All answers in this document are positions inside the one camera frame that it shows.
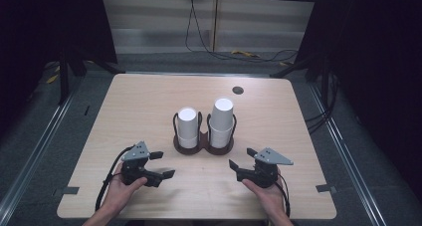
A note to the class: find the yellow floor tape scrap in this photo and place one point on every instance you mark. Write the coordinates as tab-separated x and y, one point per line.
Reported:
52	78
245	53

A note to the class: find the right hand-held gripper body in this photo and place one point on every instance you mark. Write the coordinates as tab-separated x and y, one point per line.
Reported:
270	157

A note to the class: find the white paper cup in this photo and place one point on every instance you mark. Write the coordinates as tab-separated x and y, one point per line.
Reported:
187	123
222	113
220	138
188	143

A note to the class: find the metal floor rail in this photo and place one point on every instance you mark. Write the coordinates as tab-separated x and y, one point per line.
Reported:
348	153
33	159

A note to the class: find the person's right hand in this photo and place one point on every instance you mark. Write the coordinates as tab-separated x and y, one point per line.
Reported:
269	196

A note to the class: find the black metal stand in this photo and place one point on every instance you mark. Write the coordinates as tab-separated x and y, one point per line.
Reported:
298	66
63	76

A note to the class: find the round grey table grommet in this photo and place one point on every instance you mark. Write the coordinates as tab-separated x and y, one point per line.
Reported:
238	90

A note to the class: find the person's left hand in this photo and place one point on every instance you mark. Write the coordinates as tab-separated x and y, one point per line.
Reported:
117	194

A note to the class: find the grey tape strip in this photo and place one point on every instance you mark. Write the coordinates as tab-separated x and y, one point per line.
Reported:
68	190
325	188

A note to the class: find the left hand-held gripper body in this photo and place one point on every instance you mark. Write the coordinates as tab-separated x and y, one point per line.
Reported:
135	153

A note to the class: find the dark brown double cup holder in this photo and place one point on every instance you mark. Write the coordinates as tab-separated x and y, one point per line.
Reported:
203	146

